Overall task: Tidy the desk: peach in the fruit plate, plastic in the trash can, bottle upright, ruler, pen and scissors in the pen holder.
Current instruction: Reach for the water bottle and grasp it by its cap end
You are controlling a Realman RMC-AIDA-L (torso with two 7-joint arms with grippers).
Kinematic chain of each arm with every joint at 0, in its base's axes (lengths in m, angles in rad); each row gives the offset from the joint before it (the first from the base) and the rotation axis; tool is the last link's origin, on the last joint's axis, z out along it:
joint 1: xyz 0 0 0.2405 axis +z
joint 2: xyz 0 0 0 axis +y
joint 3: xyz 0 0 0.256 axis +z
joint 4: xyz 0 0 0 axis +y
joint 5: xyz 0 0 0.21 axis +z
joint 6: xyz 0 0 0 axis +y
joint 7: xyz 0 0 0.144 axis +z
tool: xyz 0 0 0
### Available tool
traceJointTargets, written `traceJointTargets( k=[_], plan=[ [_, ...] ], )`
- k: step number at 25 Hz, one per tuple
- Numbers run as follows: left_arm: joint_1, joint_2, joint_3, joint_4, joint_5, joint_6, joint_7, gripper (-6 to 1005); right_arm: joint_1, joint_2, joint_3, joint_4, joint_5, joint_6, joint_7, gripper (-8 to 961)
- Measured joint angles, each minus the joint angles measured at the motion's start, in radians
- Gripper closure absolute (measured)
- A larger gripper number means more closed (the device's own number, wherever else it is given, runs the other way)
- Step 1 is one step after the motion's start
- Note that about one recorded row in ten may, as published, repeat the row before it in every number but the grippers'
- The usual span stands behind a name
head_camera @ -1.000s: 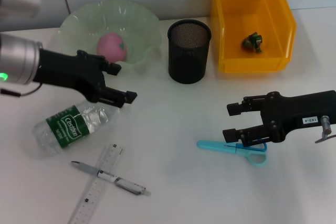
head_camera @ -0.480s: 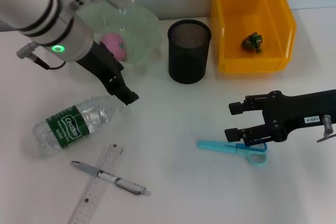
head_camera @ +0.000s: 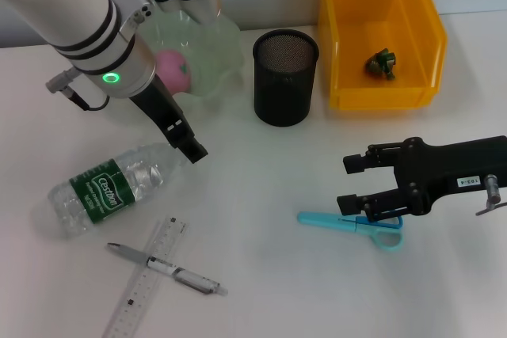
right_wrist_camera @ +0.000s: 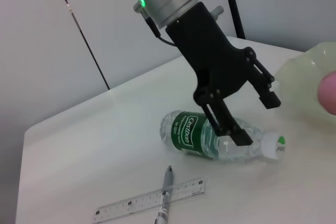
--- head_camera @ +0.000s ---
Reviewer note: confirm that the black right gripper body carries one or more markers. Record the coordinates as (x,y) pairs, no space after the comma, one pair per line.
(443,172)

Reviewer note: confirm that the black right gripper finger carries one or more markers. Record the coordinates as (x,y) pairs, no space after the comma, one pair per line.
(353,164)
(348,205)

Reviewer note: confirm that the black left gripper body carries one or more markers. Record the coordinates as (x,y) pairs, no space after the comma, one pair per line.
(162,108)

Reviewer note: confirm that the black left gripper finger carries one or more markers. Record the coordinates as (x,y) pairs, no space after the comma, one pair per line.
(194,151)

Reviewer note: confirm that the pink peach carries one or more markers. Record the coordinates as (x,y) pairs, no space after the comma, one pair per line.
(176,71)

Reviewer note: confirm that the clear water bottle green label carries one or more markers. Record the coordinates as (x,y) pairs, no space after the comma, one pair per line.
(119,183)

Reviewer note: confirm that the green plastic wrapper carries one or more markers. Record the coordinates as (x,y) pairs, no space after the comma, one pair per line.
(380,63)

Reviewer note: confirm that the blue scissors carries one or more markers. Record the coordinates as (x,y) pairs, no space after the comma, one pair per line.
(325,220)

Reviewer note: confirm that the green glass fruit plate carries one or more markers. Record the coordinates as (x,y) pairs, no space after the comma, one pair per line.
(222,49)

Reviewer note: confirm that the black mesh pen holder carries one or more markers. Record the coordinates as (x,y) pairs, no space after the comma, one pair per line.
(283,92)

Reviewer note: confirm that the grey white pen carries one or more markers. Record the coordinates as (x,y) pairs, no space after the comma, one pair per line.
(158,264)

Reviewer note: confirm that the clear plastic ruler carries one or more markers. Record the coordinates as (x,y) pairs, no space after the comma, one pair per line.
(138,294)

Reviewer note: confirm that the yellow plastic bin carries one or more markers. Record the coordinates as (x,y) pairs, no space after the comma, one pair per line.
(376,94)

